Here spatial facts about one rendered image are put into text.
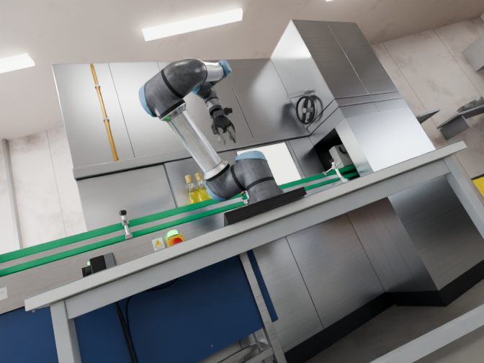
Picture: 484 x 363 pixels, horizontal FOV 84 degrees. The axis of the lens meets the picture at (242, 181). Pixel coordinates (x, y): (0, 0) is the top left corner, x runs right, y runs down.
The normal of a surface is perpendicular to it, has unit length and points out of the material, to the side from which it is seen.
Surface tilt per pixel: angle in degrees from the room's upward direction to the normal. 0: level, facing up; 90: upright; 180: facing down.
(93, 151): 90
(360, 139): 90
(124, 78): 90
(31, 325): 90
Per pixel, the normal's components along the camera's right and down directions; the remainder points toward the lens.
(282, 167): 0.32, -0.39
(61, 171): 0.07, -0.31
